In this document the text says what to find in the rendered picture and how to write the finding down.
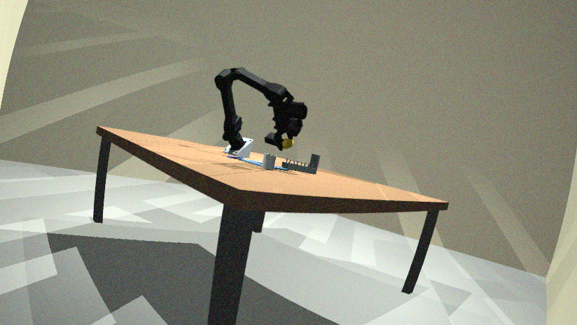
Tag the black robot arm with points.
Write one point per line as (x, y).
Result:
(274, 92)

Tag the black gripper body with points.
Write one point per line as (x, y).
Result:
(275, 138)

